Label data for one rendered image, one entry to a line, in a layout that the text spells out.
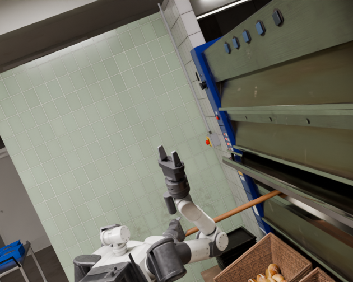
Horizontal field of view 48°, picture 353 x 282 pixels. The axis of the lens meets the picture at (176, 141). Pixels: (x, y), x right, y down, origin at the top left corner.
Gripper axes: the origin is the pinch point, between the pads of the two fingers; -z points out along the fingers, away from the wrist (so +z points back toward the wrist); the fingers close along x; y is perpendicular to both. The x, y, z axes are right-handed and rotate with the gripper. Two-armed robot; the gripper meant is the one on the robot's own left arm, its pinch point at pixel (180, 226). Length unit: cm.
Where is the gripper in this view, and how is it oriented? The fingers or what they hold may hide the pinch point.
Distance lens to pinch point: 210.3
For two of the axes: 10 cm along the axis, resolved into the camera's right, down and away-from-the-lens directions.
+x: 3.8, 9.2, 1.2
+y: 8.4, -2.8, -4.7
